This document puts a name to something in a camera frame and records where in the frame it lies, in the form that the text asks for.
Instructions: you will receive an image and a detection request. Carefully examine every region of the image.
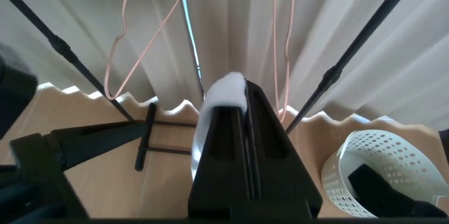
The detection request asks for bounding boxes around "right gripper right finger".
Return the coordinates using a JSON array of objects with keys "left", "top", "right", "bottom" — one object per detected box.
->
[{"left": 245, "top": 79, "right": 323, "bottom": 220}]

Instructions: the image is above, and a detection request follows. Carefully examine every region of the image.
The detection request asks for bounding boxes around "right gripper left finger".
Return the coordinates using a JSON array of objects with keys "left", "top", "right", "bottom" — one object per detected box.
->
[{"left": 187, "top": 104, "right": 252, "bottom": 220}]

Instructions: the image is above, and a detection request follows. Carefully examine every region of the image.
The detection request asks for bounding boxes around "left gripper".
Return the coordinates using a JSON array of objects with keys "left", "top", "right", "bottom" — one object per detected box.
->
[{"left": 9, "top": 121, "right": 148, "bottom": 220}]

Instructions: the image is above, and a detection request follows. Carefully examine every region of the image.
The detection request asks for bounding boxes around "white printed t-shirt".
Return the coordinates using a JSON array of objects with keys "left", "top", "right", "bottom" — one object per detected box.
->
[{"left": 191, "top": 72, "right": 248, "bottom": 183}]

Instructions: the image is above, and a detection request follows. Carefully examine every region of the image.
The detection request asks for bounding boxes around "pink clothes hanger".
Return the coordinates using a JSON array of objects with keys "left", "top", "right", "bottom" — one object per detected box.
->
[
  {"left": 103, "top": 0, "right": 197, "bottom": 101},
  {"left": 272, "top": 0, "right": 297, "bottom": 124}
]

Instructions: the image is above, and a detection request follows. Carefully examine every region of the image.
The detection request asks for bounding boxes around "white laundry basket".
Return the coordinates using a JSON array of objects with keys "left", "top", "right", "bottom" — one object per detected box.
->
[{"left": 321, "top": 129, "right": 449, "bottom": 218}]

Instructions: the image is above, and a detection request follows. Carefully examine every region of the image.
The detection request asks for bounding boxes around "black clothes rack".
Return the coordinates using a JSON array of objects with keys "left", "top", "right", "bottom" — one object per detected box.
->
[{"left": 0, "top": 0, "right": 426, "bottom": 172}]

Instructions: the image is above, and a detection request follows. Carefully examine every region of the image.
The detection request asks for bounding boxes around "black garment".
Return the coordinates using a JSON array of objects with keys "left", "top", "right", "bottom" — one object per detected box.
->
[{"left": 347, "top": 163, "right": 448, "bottom": 218}]

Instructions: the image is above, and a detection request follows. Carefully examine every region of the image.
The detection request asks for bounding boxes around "beige curtain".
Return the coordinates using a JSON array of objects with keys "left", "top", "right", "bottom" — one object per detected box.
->
[{"left": 0, "top": 0, "right": 449, "bottom": 132}]

